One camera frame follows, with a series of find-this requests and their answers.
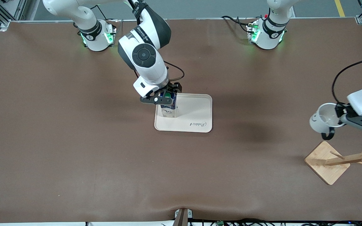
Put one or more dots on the beige plastic tray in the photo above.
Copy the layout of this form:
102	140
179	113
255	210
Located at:
193	116

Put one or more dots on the wooden cup rack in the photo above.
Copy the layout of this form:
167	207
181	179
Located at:
322	160

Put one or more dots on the blue milk carton green cap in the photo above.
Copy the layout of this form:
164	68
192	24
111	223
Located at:
168	111

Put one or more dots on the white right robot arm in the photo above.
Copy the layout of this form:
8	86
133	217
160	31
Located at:
143	55

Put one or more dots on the metal bracket at table edge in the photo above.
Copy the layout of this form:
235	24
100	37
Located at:
182	218

